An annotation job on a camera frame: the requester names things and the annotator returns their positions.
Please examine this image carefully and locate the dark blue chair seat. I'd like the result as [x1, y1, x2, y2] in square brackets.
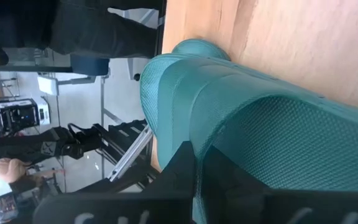
[70, 55, 111, 77]

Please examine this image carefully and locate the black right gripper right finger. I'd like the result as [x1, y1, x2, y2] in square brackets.
[196, 145, 358, 224]

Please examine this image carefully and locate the teal slide sandal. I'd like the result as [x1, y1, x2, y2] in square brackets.
[139, 52, 358, 224]
[172, 38, 232, 62]

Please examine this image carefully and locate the person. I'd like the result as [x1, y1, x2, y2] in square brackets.
[0, 156, 65, 195]
[0, 0, 165, 68]

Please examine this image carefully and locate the black machine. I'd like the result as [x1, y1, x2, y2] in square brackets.
[0, 98, 40, 132]

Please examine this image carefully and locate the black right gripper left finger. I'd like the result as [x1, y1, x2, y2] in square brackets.
[32, 141, 196, 224]

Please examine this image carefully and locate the silver metal rail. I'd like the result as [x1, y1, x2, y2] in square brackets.
[107, 124, 154, 183]

